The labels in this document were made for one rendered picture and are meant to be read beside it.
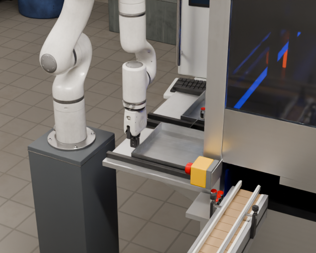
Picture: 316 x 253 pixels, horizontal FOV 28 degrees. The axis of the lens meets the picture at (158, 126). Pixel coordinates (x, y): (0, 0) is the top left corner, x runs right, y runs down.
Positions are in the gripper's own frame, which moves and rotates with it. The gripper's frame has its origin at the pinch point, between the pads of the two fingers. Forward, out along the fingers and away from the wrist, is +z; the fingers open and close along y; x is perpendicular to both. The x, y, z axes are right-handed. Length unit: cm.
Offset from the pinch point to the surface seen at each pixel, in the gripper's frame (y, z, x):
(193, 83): 75, 9, 8
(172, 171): -8.1, 2.4, -19.4
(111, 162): -10.2, 4.3, 4.3
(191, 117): 34.3, 3.9, -8.3
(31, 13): 307, 90, 278
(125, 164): -9.5, 4.2, -1.0
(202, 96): 51, 2, -7
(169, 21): 305, 72, 126
